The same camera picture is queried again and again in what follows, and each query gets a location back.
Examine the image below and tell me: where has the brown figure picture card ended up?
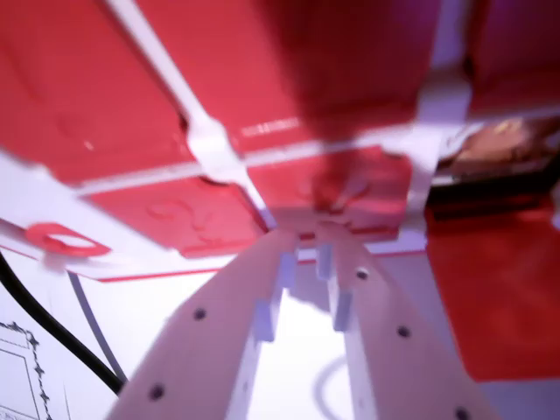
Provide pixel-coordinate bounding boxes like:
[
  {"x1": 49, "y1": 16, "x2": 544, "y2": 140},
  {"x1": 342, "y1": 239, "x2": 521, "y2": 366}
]
[{"x1": 436, "y1": 116, "x2": 560, "y2": 187}]

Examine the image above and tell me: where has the thick black cable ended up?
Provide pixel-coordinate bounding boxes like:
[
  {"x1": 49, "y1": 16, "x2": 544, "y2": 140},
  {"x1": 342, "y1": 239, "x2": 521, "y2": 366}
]
[{"x1": 0, "y1": 251, "x2": 128, "y2": 395}]

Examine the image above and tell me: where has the red board flap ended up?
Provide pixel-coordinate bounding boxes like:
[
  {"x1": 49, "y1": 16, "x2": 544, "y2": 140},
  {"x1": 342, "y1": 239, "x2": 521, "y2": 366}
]
[
  {"x1": 81, "y1": 178, "x2": 269, "y2": 260},
  {"x1": 244, "y1": 146, "x2": 416, "y2": 242},
  {"x1": 424, "y1": 208, "x2": 560, "y2": 383}
]

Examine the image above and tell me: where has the red and white game board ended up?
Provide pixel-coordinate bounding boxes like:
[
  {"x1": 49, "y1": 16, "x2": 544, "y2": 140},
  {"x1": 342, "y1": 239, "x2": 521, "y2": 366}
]
[{"x1": 0, "y1": 0, "x2": 560, "y2": 384}]

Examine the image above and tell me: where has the printed paper sheet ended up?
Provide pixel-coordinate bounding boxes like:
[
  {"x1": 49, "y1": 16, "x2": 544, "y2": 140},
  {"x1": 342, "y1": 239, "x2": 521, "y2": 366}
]
[{"x1": 0, "y1": 320, "x2": 74, "y2": 420}]

